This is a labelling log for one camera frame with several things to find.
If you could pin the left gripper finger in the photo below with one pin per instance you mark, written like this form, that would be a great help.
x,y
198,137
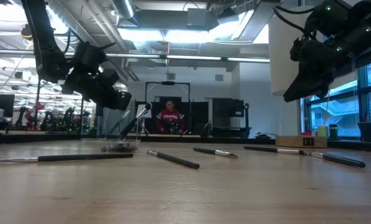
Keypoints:
x,y
120,101

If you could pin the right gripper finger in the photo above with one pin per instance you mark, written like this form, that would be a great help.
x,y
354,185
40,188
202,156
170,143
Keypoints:
x,y
325,88
303,87

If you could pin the thick black kabuki brush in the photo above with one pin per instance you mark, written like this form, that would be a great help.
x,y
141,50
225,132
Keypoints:
x,y
132,124

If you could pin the short silver makeup brush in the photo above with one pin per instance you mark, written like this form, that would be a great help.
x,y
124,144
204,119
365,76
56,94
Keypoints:
x,y
109,147

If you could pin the fan head makeup brush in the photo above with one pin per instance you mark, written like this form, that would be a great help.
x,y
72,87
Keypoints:
x,y
127,149

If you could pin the long thin black brush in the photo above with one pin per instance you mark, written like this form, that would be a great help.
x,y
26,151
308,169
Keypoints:
x,y
79,156

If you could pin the slim black makeup brush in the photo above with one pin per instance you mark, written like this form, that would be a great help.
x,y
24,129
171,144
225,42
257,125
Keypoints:
x,y
179,161
343,160
204,151
259,149

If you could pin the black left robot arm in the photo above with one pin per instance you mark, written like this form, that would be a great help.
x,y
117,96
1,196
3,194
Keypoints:
x,y
45,46

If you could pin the red robot arm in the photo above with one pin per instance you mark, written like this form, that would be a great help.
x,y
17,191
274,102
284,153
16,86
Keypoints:
x,y
36,107

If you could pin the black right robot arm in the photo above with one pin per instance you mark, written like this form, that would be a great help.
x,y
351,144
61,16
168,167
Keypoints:
x,y
359,31

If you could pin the small white table lamp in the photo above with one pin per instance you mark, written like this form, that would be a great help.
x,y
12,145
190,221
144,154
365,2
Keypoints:
x,y
141,113

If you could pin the white cylindrical cup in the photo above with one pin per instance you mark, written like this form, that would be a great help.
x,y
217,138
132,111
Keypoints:
x,y
281,62

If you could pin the clear acrylic brush holder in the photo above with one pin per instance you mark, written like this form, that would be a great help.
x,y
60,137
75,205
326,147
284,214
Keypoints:
x,y
110,133

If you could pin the green cup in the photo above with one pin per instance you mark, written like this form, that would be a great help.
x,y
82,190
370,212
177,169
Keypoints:
x,y
322,130

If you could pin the dark tumbler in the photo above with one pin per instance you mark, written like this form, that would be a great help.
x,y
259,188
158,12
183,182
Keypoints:
x,y
333,130

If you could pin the pink flat object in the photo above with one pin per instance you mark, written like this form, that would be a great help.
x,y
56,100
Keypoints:
x,y
308,133

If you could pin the white ceiling light strip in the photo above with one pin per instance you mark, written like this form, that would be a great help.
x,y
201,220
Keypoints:
x,y
194,57
132,55
248,59

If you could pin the person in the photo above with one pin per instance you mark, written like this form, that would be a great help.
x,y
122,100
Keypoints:
x,y
170,119

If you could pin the black cabinet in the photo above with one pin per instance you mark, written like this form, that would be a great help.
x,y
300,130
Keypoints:
x,y
227,109

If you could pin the black monitor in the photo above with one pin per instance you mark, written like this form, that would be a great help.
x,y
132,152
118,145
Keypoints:
x,y
0,104

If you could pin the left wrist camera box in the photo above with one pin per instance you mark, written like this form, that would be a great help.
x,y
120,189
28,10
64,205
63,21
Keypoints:
x,y
90,56

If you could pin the black gantry frame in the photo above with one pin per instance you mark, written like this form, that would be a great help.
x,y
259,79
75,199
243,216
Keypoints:
x,y
38,102
168,82

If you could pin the black aluminium table frame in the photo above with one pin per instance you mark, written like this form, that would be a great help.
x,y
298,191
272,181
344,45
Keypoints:
x,y
33,137

